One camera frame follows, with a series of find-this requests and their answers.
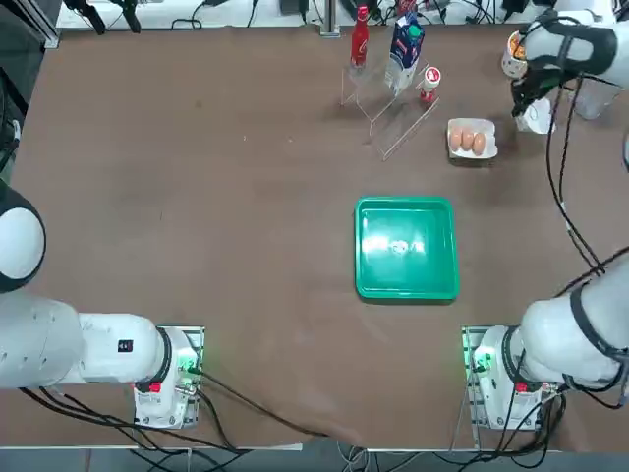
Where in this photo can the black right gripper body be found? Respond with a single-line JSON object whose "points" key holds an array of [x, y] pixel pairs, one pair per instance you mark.
{"points": [[538, 81]]}

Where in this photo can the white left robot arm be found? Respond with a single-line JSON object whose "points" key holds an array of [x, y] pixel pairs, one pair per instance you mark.
{"points": [[59, 339]]}

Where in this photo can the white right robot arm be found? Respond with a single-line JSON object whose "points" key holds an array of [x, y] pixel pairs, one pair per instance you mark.
{"points": [[555, 339]]}

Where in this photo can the white paper snack cup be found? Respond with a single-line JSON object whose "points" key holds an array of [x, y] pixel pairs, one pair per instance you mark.
{"points": [[511, 64]]}

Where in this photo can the white paper egg box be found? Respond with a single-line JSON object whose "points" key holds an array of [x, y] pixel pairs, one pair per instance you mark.
{"points": [[472, 125]]}

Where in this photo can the brown egg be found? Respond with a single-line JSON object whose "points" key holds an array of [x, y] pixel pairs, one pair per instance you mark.
{"points": [[458, 139], [468, 140], [478, 142]]}

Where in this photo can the orange puffed snacks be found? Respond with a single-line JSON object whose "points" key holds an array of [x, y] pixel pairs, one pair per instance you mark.
{"points": [[516, 46]]}

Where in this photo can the red jar white lid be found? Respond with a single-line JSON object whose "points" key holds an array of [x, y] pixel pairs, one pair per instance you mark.
{"points": [[430, 83]]}

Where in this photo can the blue white milk carton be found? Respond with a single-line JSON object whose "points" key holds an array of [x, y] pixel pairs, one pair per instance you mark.
{"points": [[405, 54]]}

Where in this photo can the clear acrylic step shelf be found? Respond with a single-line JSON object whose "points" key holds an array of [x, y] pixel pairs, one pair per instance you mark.
{"points": [[393, 123]]}

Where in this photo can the red cola bottle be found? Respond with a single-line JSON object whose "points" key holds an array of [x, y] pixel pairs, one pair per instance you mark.
{"points": [[406, 5], [361, 41]]}

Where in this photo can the green plastic tray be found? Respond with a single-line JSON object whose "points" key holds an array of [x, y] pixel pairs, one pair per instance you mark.
{"points": [[408, 246]]}

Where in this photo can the black stand leg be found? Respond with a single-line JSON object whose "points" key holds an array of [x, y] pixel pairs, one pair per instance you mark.
{"points": [[91, 15], [130, 15]]}

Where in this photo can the aluminium frame post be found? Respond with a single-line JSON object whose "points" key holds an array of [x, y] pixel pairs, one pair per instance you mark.
{"points": [[329, 17]]}

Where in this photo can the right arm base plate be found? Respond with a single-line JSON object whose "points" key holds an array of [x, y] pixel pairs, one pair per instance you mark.
{"points": [[469, 344]]}

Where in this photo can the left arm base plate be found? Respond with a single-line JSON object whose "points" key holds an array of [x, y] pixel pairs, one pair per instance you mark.
{"points": [[197, 339]]}

